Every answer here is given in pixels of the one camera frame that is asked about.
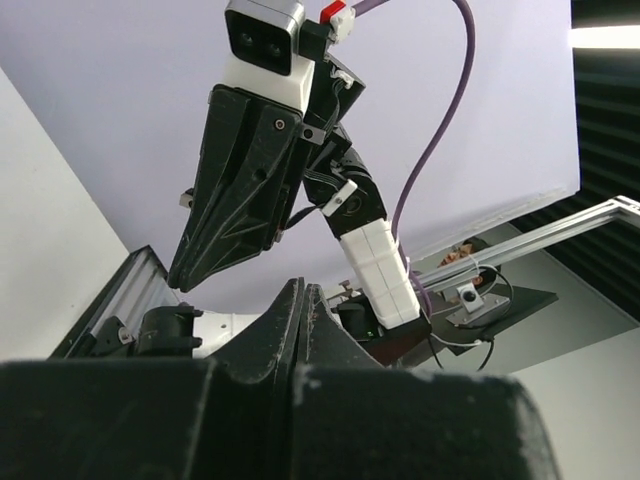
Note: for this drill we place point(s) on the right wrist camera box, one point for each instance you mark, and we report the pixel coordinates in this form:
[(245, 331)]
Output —
[(274, 50)]

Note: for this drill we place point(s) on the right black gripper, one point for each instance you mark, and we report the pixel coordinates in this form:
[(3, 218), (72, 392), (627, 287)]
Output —
[(246, 171)]

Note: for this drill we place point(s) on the aluminium rail frame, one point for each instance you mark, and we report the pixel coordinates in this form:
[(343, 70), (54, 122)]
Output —
[(618, 208)]

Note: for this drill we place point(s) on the overhead camera on bracket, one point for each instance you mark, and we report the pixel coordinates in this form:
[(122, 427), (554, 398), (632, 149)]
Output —
[(475, 316)]

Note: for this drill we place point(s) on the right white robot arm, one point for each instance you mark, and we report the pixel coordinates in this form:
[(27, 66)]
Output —
[(373, 252)]

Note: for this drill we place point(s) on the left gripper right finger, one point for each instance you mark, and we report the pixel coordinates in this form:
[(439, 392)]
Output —
[(354, 419)]

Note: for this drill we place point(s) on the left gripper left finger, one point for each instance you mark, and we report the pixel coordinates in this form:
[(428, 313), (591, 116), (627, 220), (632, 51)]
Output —
[(226, 416)]

